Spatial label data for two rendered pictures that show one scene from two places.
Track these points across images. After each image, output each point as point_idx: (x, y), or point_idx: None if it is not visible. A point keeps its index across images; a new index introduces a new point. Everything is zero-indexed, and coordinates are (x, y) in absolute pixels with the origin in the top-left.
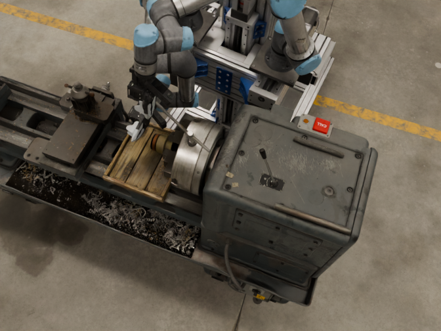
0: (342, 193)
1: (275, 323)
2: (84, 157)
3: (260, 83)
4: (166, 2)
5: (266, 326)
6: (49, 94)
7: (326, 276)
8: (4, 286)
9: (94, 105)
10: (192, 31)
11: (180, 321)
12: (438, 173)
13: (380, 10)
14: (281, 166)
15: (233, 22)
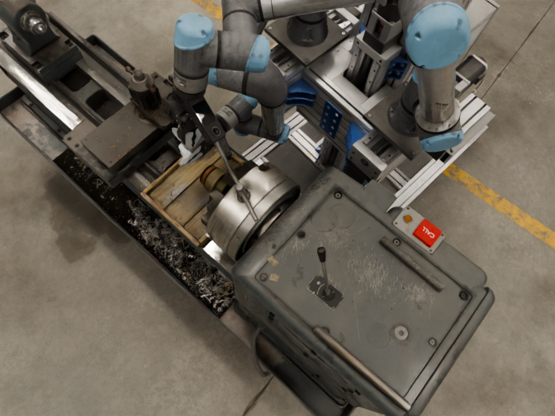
0: (419, 343)
1: (302, 412)
2: (128, 162)
3: (372, 141)
4: None
5: (290, 412)
6: (124, 73)
7: None
8: (36, 261)
9: (158, 103)
10: (307, 45)
11: (198, 368)
12: None
13: None
14: (347, 272)
15: (364, 48)
